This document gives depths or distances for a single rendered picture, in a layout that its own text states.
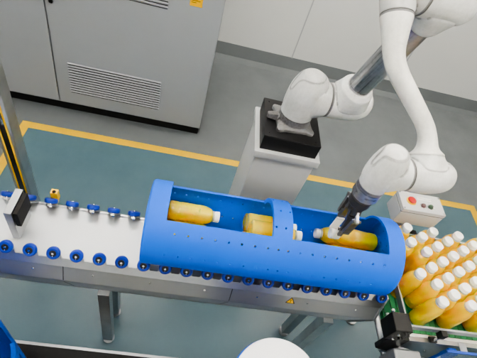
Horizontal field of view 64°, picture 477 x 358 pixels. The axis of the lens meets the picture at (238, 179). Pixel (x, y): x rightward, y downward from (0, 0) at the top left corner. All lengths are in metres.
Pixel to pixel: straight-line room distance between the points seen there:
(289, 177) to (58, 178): 1.63
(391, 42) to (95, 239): 1.18
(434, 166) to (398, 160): 0.15
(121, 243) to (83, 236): 0.14
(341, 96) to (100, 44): 1.71
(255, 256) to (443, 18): 0.94
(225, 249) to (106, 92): 2.07
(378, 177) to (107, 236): 0.96
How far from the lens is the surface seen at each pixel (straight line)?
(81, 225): 1.54
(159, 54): 2.77
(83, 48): 2.91
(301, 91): 1.69
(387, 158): 1.16
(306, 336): 2.06
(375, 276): 1.41
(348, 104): 1.74
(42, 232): 1.54
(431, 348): 1.83
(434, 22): 1.43
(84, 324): 2.36
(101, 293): 1.73
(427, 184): 1.27
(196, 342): 2.34
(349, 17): 4.07
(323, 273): 1.33
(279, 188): 2.00
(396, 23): 1.29
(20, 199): 1.45
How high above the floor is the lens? 2.22
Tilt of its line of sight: 49 degrees down
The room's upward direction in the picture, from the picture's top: 20 degrees clockwise
